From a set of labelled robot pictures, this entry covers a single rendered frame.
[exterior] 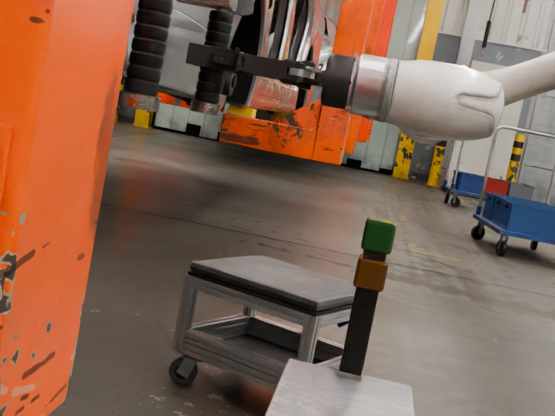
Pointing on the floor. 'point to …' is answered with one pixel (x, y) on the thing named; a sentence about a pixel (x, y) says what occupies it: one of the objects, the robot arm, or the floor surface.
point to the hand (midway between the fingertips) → (213, 58)
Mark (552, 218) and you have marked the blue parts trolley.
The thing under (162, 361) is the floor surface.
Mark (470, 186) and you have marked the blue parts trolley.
